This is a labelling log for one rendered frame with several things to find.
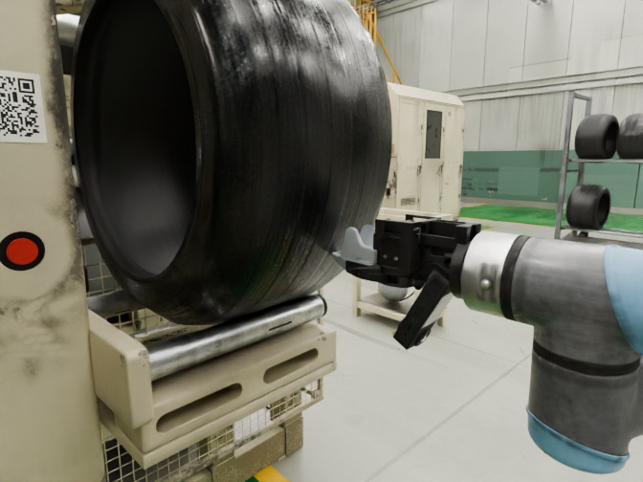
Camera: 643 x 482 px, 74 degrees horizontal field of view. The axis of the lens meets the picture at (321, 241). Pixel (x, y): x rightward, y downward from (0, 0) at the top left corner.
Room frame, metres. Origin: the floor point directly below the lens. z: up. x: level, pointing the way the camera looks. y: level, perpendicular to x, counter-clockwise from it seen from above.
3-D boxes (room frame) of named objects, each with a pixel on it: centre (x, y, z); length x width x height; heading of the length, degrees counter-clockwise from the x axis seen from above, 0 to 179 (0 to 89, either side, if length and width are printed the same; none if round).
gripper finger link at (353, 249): (0.57, -0.04, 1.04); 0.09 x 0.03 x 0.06; 46
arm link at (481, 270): (0.45, -0.19, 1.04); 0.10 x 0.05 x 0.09; 136
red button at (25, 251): (0.48, 0.35, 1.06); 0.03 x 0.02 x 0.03; 136
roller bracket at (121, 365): (0.60, 0.35, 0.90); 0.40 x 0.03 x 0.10; 46
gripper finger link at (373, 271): (0.54, -0.07, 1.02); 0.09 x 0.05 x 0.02; 46
